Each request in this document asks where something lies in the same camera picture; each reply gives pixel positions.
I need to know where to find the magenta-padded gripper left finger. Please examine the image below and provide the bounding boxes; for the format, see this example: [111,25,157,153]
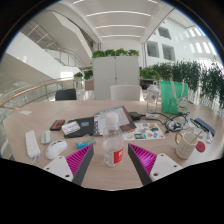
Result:
[43,143,95,187]

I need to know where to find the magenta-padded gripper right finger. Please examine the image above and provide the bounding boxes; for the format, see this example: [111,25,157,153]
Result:
[127,143,184,186]

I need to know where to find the clear red-labelled water bottle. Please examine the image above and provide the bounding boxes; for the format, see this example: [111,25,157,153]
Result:
[101,111,125,168]

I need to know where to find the white computer mouse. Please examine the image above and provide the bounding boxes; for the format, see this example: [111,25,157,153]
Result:
[44,139,69,161]

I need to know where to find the white grid-patterned mug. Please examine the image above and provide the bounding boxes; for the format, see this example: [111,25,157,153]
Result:
[174,131,200,160]

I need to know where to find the small grey-white computer mouse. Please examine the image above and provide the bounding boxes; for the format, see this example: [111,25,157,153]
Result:
[40,129,53,145]

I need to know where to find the white power strip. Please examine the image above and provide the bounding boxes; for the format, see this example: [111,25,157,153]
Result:
[24,129,42,160]

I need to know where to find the small teal packet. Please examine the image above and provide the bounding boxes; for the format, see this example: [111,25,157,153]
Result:
[75,136,97,150]

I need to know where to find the flat round red coaster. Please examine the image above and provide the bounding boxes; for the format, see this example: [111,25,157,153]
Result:
[195,140,207,154]

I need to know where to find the colourful sticker sheet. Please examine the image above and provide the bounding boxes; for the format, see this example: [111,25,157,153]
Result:
[122,122,166,141]

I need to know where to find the white card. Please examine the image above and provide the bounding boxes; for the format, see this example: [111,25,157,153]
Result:
[61,120,82,136]

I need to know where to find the wooden stirring stick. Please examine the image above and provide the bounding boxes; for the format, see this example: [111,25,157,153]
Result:
[190,129,204,144]

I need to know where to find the black folder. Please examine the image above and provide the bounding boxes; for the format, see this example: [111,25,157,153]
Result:
[63,116,96,139]

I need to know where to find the white power adapter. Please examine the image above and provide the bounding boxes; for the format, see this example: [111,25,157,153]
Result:
[145,112,160,120]

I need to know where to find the clear plastic wrapper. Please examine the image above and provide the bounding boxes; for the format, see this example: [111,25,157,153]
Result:
[205,130,214,145]

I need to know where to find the dark blue keyboard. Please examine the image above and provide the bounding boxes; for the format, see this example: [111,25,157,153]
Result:
[193,117,217,137]

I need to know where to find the black charger block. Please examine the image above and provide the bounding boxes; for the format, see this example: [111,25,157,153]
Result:
[128,111,147,122]

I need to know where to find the open printed booklet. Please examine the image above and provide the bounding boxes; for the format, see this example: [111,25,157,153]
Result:
[92,105,137,137]

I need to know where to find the white paper note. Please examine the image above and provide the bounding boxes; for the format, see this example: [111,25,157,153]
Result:
[19,109,33,117]

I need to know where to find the clear white-lidded drinking bottle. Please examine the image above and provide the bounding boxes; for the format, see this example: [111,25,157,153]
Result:
[145,80,160,114]

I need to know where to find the green tote bag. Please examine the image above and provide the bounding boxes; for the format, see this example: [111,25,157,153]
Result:
[159,80,190,116]

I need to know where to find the black chair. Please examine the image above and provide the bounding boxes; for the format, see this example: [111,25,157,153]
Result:
[54,88,78,102]

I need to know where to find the glass railing with wooden handrail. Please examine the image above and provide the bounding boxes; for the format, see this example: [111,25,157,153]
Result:
[0,77,78,111]

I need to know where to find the white chair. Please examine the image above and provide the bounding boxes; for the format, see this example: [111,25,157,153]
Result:
[109,84,143,102]

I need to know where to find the wooden planter with green plants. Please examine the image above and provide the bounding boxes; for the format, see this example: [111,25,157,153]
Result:
[73,69,95,92]

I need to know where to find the row of green potted trees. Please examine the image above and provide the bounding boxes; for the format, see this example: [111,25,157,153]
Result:
[139,59,224,111]

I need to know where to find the white cabinet topped with plants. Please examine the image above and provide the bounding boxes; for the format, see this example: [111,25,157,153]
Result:
[91,48,141,101]

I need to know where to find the ceiling light strips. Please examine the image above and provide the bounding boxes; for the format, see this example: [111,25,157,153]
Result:
[72,0,159,39]

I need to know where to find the black cable bundle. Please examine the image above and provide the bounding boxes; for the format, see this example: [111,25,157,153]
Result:
[153,111,201,134]

